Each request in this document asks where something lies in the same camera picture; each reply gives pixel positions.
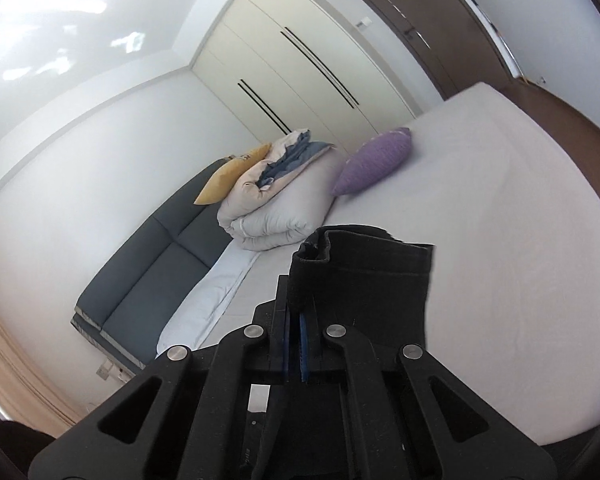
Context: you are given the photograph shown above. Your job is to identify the black denim pants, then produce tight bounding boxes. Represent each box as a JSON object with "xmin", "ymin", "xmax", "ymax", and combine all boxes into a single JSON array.
[{"xmin": 287, "ymin": 224, "xmax": 434, "ymax": 348}]

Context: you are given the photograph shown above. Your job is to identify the white flat pillow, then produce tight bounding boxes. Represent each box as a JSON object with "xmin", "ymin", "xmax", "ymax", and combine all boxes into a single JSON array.
[{"xmin": 156, "ymin": 242, "xmax": 259, "ymax": 356}]

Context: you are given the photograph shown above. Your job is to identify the dark grey padded headboard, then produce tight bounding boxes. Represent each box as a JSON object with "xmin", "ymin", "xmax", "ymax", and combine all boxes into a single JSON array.
[{"xmin": 71, "ymin": 158, "xmax": 230, "ymax": 376}]

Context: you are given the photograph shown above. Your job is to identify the folded beige duvet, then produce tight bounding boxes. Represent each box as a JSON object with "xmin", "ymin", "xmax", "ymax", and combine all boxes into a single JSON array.
[{"xmin": 216, "ymin": 145, "xmax": 346, "ymax": 252}]

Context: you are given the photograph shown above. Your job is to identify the mustard yellow cushion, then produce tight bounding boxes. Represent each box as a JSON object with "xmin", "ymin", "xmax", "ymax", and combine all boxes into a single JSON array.
[{"xmin": 194, "ymin": 143, "xmax": 272, "ymax": 206}]

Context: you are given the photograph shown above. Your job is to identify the purple cushion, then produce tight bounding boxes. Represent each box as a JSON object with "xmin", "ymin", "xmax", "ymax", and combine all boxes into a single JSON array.
[{"xmin": 332, "ymin": 127, "xmax": 413, "ymax": 196}]

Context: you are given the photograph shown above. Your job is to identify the folded blue grey cloth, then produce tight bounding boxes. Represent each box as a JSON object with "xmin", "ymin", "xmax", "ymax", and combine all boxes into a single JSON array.
[{"xmin": 256, "ymin": 129, "xmax": 334, "ymax": 188}]

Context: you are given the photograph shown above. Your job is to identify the cream built-in wardrobe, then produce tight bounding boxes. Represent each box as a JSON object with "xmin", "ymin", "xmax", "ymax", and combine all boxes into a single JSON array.
[{"xmin": 193, "ymin": 0, "xmax": 416, "ymax": 153}]

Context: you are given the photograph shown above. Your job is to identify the dark brown door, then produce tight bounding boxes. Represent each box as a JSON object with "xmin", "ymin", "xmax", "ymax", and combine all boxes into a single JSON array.
[{"xmin": 364, "ymin": 0, "xmax": 514, "ymax": 99}]

